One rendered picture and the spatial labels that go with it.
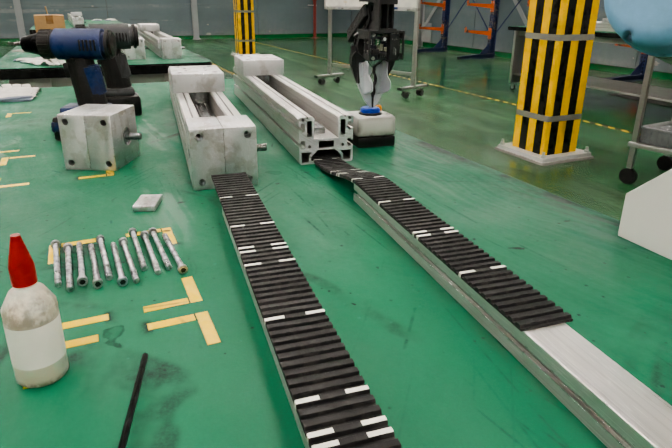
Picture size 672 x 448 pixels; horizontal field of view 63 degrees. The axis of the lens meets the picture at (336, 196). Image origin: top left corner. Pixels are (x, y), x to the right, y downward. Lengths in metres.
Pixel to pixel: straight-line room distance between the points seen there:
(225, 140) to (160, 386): 0.47
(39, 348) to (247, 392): 0.16
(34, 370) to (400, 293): 0.32
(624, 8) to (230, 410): 0.56
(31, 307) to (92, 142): 0.58
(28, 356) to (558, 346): 0.39
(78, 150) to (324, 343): 0.69
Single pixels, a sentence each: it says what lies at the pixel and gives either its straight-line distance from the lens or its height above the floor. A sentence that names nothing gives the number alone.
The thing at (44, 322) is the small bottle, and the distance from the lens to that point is 0.46.
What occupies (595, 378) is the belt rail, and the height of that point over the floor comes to 0.81.
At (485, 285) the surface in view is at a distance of 0.52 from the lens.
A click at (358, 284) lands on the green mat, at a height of 0.78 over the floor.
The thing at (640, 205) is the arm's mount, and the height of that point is 0.83.
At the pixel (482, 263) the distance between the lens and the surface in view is 0.56.
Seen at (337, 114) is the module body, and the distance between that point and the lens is 0.99.
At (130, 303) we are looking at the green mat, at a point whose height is 0.78.
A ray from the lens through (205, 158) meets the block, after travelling 0.85.
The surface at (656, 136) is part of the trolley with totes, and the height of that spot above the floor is 0.32.
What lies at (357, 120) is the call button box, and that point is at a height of 0.83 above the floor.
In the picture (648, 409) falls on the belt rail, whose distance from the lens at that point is 0.43.
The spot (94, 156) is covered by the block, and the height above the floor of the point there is 0.80.
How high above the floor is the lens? 1.06
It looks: 20 degrees down
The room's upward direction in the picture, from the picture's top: 1 degrees clockwise
